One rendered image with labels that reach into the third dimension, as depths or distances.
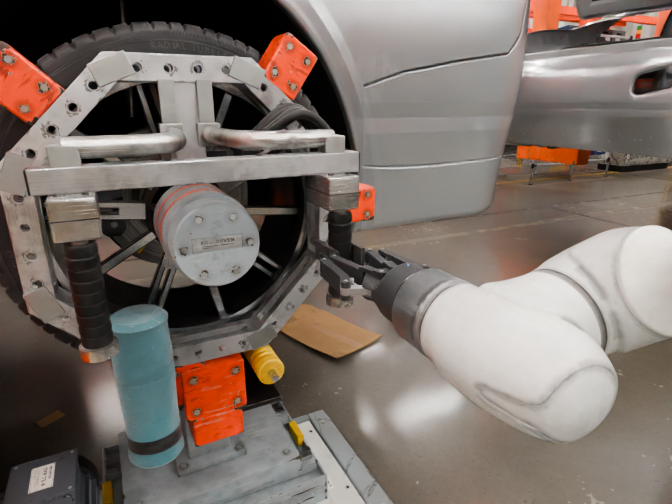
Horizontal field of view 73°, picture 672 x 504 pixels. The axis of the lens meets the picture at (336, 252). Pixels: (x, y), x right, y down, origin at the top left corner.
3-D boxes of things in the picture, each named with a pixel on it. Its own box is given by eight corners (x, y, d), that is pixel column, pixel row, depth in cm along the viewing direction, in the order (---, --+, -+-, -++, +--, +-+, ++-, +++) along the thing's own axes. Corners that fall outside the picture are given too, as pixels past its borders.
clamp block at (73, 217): (102, 221, 60) (95, 181, 58) (103, 239, 52) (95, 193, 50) (57, 226, 57) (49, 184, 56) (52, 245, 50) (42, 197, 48)
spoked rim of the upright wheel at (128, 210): (235, 311, 121) (302, 132, 115) (263, 352, 101) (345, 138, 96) (12, 266, 95) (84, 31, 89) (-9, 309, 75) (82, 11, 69)
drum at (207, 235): (231, 246, 89) (226, 175, 85) (267, 283, 71) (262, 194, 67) (156, 257, 83) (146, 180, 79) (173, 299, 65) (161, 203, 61)
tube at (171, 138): (183, 148, 74) (176, 79, 71) (209, 161, 58) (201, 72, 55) (60, 153, 67) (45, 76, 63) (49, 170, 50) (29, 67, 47)
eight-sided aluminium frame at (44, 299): (325, 318, 104) (322, 62, 87) (338, 330, 98) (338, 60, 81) (50, 380, 80) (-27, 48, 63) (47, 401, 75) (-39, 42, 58)
